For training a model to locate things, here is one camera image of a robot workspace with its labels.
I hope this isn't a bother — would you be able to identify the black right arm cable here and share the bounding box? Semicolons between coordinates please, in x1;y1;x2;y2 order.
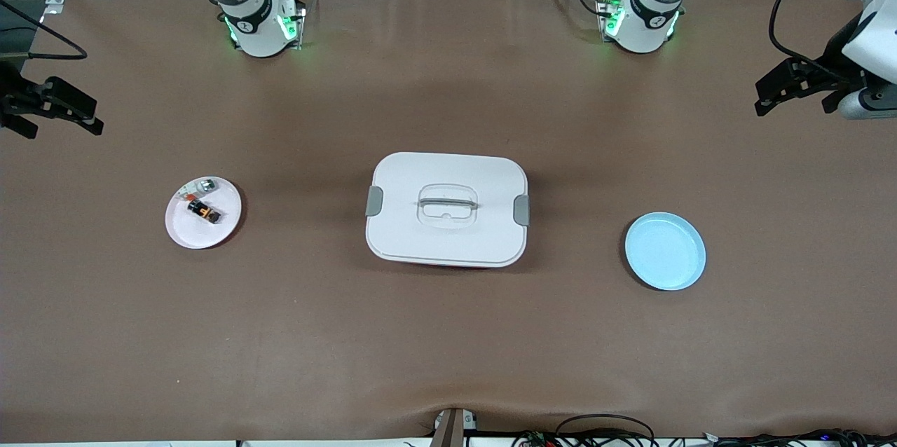
0;0;88;61

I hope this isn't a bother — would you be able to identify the black cable bundle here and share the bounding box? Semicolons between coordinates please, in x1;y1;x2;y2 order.
704;428;897;447

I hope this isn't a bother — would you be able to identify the black looped cable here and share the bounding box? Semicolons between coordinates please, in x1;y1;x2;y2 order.
555;413;657;447

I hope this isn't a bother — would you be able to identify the orange switch with black head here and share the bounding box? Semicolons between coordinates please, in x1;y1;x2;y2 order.
187;198;223;226

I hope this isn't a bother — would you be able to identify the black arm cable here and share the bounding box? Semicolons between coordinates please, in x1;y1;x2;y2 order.
0;0;88;61
768;0;852;80

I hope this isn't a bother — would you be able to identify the small wired circuit board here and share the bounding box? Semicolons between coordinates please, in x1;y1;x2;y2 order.
512;429;561;447

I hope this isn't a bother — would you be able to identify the brown camera mount bracket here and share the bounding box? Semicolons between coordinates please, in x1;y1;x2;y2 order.
429;407;479;447

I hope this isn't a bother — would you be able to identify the white lidded storage box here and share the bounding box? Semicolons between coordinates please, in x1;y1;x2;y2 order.
364;151;531;270

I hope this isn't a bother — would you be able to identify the pink round plate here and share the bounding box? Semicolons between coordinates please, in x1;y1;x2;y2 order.
165;176;243;250

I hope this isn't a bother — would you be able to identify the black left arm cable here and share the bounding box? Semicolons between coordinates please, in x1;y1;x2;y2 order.
768;0;852;80

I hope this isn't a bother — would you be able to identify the light blue round plate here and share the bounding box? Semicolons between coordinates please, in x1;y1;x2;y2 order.
624;212;707;291

